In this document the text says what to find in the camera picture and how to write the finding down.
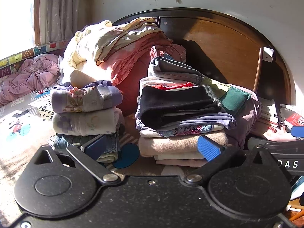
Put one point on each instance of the beige folded sweater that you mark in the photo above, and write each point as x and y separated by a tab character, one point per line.
180	143

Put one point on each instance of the white papers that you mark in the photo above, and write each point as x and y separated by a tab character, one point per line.
268	111

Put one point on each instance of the white tag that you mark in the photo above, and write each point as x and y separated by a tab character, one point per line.
268	54

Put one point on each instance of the dark floral print garment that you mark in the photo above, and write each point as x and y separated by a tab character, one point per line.
190	130

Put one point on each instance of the grey folded garment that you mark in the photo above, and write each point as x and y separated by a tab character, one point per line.
171	68

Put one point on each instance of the light pink folded garment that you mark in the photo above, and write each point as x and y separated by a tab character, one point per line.
182	162

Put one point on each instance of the pink pouch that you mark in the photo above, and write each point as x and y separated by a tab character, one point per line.
266	134

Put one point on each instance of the wooden headboard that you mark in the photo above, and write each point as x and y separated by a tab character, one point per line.
225	40

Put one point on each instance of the pink quilt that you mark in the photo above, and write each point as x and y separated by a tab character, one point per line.
26	78

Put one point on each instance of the pink checked garment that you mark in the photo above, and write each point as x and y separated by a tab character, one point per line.
171	51

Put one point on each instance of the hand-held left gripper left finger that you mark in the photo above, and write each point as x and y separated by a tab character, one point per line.
95	147

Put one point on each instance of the lilac cloth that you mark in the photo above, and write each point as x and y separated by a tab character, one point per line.
247	121

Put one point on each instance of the grey patterned curtain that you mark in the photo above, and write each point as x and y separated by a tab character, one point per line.
61	9

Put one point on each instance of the folded blue jeans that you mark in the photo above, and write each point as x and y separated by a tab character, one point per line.
64	142

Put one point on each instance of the salmon pink blanket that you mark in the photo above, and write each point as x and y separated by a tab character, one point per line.
133	59

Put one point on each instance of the white and red garment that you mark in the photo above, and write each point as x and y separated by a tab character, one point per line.
166	85

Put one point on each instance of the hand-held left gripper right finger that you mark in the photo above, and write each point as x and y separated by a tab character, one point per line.
209	150

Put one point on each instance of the black garment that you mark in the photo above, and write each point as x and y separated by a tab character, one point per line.
178	106

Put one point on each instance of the white crumpled cloth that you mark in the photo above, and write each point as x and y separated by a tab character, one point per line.
61	68

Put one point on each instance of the purple floral folded garment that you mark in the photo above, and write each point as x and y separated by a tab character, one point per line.
83	97

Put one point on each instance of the cartoon mouse printed blanket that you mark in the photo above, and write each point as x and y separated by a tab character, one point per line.
19	123

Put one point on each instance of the pale rolled cloth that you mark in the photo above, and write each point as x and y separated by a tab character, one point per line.
108	158

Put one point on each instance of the red book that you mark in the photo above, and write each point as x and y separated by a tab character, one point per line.
294	120

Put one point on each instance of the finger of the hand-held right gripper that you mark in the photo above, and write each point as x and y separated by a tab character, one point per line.
298	132

